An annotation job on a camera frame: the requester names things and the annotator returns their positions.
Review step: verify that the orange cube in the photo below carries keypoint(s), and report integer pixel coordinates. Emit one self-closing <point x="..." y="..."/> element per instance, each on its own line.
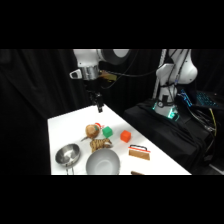
<point x="125" y="136"/>

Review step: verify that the small red white toy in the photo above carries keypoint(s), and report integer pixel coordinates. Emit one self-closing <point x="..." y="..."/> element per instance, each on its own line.
<point x="98" y="125"/>

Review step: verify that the green cube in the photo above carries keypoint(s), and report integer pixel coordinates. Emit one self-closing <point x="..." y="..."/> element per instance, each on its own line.
<point x="107" y="132"/>

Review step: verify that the black curtain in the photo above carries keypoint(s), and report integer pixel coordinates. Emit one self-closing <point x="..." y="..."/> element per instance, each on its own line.
<point x="33" y="100"/>

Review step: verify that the black robot stand with cloth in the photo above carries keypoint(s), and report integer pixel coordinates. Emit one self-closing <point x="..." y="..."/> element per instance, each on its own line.
<point x="160" y="133"/>

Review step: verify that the striped tiger plush toy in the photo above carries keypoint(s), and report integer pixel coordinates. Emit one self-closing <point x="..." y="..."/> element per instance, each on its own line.
<point x="99" y="144"/>

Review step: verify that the blue lit keyboard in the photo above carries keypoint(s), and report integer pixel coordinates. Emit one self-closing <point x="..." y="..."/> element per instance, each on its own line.
<point x="206" y="98"/>

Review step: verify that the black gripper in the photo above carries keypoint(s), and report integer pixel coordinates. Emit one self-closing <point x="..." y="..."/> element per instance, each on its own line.
<point x="94" y="87"/>

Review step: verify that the small brown stick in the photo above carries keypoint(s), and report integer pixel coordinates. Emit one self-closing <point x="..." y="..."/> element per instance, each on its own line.
<point x="136" y="173"/>

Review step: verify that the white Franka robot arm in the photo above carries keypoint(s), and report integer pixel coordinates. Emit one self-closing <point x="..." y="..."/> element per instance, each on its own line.
<point x="173" y="71"/>

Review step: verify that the brown round plush toy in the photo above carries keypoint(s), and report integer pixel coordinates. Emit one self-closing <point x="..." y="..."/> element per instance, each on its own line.
<point x="91" y="130"/>

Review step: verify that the large grey bowl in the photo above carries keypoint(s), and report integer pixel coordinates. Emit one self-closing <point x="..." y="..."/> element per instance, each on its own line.
<point x="103" y="162"/>

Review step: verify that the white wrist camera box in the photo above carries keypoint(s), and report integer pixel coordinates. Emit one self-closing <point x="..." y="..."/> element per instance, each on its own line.
<point x="75" y="74"/>

